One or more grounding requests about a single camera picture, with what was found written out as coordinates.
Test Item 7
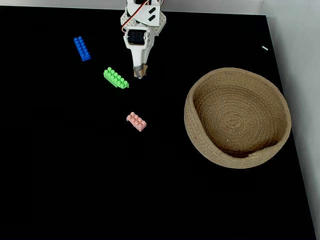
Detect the green lego block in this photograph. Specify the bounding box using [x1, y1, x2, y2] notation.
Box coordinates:
[103, 66, 130, 90]

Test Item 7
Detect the blue lego block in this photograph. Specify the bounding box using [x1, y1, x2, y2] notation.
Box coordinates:
[73, 36, 92, 62]

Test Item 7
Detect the pink lego block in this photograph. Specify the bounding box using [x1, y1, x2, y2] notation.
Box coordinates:
[126, 111, 147, 132]

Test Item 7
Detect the red white wrist servo cable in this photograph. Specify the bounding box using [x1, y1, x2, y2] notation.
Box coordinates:
[121, 0, 151, 34]

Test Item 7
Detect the woven rope basket tray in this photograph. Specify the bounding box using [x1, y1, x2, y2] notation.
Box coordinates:
[184, 67, 292, 170]

